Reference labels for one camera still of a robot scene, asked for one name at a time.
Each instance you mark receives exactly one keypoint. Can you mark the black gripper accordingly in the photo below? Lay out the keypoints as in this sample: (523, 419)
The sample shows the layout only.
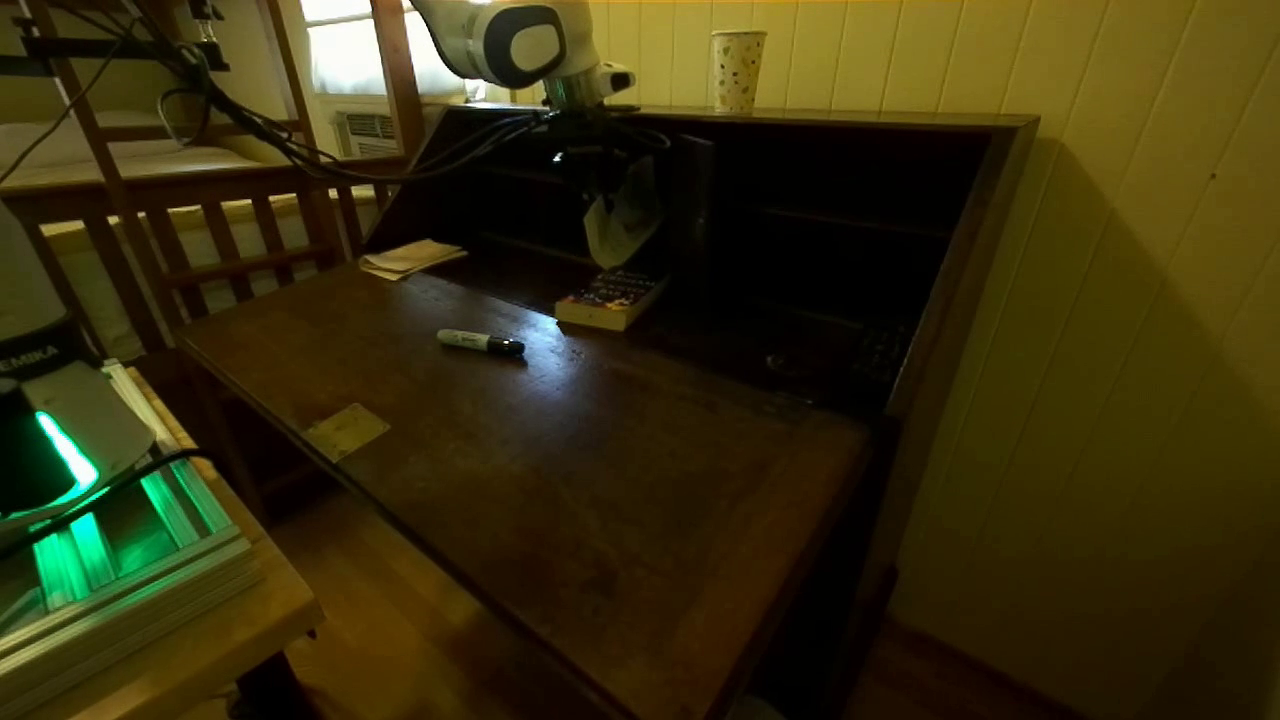
(585, 154)

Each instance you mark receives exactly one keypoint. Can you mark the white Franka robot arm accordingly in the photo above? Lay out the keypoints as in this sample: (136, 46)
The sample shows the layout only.
(513, 42)

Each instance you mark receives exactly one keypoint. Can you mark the blue John Grisham book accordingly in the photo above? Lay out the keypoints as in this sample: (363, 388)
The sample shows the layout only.
(611, 303)

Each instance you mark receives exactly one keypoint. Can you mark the white polka dot paper cup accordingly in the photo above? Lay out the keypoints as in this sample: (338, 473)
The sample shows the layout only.
(739, 75)

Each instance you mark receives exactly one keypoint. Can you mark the folded beige cloth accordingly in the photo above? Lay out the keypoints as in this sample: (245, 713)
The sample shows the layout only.
(415, 259)

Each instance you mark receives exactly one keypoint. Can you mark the white window air conditioner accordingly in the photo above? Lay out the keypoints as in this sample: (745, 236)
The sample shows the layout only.
(366, 132)

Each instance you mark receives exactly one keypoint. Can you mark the white marker with black cap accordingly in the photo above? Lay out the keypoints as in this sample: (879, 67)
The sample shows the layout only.
(465, 343)

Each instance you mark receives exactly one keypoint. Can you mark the bright window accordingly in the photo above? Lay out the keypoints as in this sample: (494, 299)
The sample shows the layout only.
(335, 52)

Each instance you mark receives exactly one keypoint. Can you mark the dark wooden secretary desk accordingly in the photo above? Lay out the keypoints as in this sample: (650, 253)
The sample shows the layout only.
(600, 506)

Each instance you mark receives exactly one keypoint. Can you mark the yellow sticky note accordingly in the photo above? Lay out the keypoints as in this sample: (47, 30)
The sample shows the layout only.
(351, 429)

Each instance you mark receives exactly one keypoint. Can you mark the wooden ladder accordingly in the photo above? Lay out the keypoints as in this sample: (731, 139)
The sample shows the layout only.
(202, 131)

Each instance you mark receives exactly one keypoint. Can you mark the wooden chair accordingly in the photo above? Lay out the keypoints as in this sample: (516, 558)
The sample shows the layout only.
(202, 183)

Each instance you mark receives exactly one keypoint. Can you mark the light wooden side table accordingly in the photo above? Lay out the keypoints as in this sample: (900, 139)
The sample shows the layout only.
(253, 626)

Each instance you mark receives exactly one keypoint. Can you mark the green lit robot base mount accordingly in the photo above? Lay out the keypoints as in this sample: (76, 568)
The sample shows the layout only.
(120, 547)

